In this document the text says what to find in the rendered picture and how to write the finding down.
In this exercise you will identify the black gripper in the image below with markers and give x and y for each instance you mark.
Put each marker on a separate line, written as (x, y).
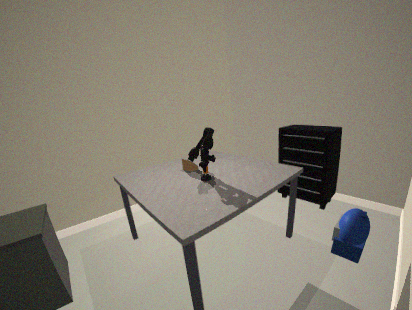
(204, 162)

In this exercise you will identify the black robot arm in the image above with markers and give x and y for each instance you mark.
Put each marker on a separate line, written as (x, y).
(205, 143)

